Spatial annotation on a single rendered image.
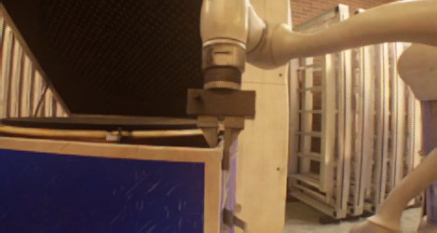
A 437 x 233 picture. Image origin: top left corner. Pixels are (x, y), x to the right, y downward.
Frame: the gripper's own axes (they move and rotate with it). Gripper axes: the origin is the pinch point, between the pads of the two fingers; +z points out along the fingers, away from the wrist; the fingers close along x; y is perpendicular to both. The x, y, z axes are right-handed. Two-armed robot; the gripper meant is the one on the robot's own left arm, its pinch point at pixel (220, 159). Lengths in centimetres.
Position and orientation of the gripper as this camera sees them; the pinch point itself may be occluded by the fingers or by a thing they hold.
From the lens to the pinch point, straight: 58.0
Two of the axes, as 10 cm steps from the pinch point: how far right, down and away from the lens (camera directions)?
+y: -0.8, -1.9, -9.8
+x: 10.0, 0.2, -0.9
